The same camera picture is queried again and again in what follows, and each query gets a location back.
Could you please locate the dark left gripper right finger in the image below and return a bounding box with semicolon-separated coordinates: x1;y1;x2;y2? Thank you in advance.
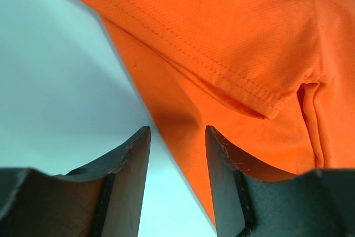
205;126;354;236

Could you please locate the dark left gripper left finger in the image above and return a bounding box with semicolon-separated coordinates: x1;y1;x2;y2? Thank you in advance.
1;126;150;236

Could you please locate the orange t shirt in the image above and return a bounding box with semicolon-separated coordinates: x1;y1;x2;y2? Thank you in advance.
81;0;354;218

